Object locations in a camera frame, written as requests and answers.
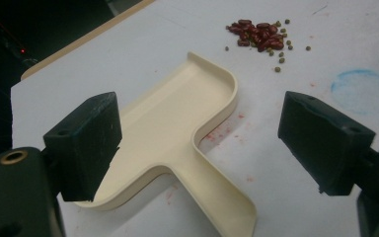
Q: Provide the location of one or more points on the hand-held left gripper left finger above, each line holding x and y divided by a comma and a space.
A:
84, 144

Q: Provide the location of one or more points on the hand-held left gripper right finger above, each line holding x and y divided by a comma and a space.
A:
325, 148

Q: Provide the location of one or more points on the cream plastic dustpan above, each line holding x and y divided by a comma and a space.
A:
177, 112

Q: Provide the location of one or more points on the scattered green mung beans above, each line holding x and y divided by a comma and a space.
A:
281, 60

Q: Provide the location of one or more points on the pile of red kidney beans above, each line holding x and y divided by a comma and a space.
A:
260, 34

